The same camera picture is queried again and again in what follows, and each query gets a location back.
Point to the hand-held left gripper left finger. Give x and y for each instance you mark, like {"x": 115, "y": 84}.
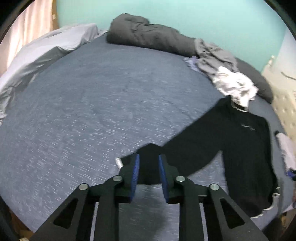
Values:
{"x": 135, "y": 176}

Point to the wooden frame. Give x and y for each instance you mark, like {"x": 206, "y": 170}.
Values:
{"x": 55, "y": 16}

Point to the cream bedpost finial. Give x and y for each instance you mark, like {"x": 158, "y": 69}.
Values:
{"x": 271, "y": 61}

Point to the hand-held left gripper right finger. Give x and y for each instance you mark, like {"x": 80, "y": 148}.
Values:
{"x": 163, "y": 176}

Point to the pale blue cloth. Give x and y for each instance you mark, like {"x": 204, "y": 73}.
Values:
{"x": 192, "y": 63}

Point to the dark grey duvet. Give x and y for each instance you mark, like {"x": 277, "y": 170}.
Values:
{"x": 143, "y": 32}

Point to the black sweater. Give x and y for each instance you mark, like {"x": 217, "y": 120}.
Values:
{"x": 231, "y": 143}

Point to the folded grey garment black trim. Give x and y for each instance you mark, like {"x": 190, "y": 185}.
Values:
{"x": 286, "y": 148}

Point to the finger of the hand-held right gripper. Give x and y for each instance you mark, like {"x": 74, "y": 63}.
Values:
{"x": 291, "y": 173}

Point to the light grey satin blanket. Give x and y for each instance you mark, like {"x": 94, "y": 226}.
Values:
{"x": 46, "y": 53}

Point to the white garment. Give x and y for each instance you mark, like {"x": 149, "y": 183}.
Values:
{"x": 231, "y": 85}

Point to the pink curtain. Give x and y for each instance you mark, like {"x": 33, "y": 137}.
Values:
{"x": 30, "y": 27}

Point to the cream tufted headboard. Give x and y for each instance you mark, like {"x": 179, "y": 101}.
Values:
{"x": 284, "y": 104}

